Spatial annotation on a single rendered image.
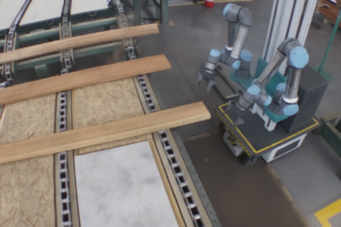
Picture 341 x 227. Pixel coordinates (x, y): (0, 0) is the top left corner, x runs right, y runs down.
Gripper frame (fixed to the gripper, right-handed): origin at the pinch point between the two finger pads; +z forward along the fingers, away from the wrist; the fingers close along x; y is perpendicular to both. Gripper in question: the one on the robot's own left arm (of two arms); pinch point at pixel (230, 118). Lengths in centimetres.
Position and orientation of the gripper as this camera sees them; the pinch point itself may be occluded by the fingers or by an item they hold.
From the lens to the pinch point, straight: 182.3
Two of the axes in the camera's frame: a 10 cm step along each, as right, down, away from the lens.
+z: -4.2, 6.8, 6.0
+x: 2.6, 7.2, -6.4
